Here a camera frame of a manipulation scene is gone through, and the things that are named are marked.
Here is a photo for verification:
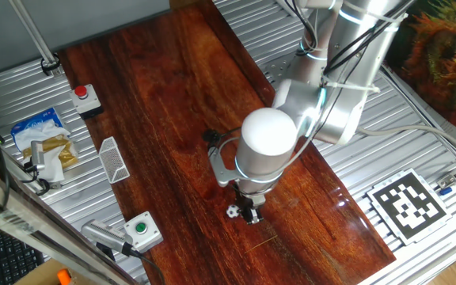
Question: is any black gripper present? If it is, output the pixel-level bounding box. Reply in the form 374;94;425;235
234;191;265;226

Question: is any grey box green button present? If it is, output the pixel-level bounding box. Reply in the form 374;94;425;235
123;211;165;254

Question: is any glossy brown wooden board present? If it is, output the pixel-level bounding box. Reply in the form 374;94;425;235
56;0;397;285

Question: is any black-white marker board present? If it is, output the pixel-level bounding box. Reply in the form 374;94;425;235
366;168;453;246

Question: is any small orange cap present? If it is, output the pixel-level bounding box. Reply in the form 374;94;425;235
57;268;73;285

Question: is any grey box red button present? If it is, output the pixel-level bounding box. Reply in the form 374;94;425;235
69;84;105;120

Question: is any gold plastic wrapper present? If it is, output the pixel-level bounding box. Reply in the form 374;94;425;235
22;134;79;169

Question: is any brown cardboard box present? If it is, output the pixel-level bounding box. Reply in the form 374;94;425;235
13;259;94;285

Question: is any blue tissue pack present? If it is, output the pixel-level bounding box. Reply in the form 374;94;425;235
9;107;66;154

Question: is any black keyboard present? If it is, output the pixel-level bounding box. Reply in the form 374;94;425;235
0;223;45;285

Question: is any colourful patterned cloth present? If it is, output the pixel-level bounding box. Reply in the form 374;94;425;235
384;0;456;142

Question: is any grey metal pole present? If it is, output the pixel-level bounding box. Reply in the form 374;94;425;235
8;0;65;77

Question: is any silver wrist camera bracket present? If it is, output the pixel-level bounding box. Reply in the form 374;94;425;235
207;145;239;188

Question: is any black camera cable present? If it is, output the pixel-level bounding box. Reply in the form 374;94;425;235
123;243;166;285

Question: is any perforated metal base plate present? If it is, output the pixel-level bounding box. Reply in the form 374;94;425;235
265;53;304;86

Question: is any thick grey cable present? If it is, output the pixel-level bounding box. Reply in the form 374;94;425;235
356;124;456;159

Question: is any small metal bracket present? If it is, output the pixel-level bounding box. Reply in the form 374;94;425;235
436;173;456;189

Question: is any metal frame beam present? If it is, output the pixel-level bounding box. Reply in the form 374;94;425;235
0;158;140;285

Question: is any black cable bundle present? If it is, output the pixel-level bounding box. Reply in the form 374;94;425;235
20;164;51;197

